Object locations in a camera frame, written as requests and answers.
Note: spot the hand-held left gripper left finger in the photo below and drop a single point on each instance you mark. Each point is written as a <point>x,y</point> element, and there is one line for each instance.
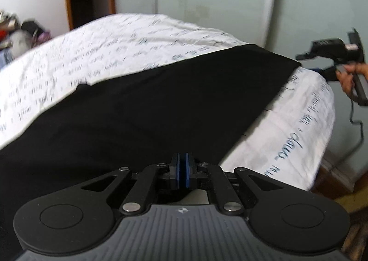
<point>175,172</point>

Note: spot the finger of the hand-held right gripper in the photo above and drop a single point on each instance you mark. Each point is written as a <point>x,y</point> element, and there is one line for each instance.
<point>325,73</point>
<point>304,55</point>

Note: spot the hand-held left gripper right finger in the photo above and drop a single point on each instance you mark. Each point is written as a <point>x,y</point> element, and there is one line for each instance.
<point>188,172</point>

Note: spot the black pants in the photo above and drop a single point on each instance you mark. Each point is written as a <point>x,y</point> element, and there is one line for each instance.
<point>143,111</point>

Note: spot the person's right hand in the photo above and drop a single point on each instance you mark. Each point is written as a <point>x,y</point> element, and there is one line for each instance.
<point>346,78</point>

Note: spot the white printed bed sheet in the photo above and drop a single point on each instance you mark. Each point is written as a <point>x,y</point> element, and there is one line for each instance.
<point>100,48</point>

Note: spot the pile of clothes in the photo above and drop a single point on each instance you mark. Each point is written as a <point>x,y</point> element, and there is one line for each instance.
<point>20,36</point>

